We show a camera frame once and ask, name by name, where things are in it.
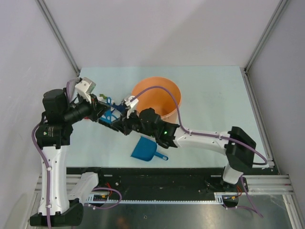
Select blue hand brush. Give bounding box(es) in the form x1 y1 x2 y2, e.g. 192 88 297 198
98 97 119 132

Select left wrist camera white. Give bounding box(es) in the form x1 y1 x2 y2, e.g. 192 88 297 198
74 77 96 103

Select right aluminium corner post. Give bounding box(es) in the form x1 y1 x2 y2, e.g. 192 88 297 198
244 0 291 73

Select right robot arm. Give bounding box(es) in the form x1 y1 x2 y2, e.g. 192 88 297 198
111 108 256 191

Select aluminium frame rail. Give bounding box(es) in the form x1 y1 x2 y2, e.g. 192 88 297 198
34 175 294 195

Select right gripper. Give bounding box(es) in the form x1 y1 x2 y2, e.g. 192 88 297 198
111 107 156 138

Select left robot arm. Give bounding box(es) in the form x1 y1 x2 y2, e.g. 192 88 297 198
30 88 110 229

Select left aluminium corner post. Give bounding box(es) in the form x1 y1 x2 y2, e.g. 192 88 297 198
35 0 81 76

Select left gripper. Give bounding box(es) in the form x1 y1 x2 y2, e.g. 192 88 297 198
63 93 112 124

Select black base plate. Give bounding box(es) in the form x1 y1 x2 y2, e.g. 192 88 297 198
67 167 247 200

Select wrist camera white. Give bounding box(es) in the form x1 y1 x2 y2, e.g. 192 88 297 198
123 95 139 119
74 77 96 103

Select orange plastic bucket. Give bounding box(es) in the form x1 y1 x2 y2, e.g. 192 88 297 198
132 77 181 123

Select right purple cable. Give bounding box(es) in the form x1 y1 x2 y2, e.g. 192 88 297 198
133 86 269 218

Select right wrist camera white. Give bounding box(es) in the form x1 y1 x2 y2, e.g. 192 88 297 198
123 95 139 119

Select blue plastic dustpan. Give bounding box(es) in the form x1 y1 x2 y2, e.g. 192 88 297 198
131 136 169 162

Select white cable duct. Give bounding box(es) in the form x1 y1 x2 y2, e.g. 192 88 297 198
86 192 224 205

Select aluminium corner post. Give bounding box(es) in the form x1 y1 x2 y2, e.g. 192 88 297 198
35 0 81 76
244 0 291 73

